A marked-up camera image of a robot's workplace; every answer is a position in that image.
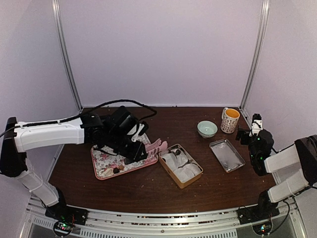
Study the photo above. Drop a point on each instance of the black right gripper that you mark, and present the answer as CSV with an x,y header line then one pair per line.
x,y
243,141

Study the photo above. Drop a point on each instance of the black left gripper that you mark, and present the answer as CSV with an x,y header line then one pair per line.
x,y
135,154

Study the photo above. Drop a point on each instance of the pink metal tongs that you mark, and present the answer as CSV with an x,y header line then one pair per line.
x,y
156,147

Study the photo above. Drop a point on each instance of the white chocolate piece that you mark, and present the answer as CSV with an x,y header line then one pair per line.
x,y
108,172

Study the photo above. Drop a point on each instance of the bear print tin lid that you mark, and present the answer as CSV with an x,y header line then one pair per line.
x,y
227,155

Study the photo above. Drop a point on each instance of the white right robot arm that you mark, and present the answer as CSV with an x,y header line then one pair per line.
x,y
298,163

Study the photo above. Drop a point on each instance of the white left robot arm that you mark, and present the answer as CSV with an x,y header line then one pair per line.
x,y
19,137

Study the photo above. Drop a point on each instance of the pink floral serving tray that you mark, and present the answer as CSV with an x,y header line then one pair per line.
x,y
105,158

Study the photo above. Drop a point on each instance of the white floral mug yellow inside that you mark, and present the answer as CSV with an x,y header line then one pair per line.
x,y
229,120

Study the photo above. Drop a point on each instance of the tan tin box paper cups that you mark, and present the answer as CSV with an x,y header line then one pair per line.
x,y
183,169

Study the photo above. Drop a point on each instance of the light blue ceramic bowl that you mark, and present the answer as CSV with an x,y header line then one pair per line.
x,y
207,129

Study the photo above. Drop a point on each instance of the right circuit board with leds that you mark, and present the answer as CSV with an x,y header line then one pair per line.
x,y
263,229

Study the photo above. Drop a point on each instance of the circuit board with leds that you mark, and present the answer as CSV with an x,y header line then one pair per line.
x,y
263,229
62,229

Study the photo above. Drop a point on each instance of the left circuit board with leds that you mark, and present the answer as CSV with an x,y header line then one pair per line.
x,y
62,229

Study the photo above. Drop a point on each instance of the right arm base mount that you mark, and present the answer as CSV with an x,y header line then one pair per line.
x,y
264,209

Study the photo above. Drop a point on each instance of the front aluminium frame rail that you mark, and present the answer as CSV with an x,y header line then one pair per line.
x,y
211,224

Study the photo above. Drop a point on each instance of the right side aluminium base rail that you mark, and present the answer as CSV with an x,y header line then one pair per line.
x,y
293,184

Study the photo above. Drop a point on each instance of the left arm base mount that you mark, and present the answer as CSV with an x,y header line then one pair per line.
x,y
66,214

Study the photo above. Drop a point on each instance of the right rear aluminium corner post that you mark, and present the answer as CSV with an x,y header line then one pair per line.
x,y
264,15

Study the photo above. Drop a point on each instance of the aluminium corner post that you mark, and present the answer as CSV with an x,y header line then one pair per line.
x,y
264,15
65,55

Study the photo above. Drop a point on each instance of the left rear aluminium corner post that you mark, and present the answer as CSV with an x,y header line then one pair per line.
x,y
65,55

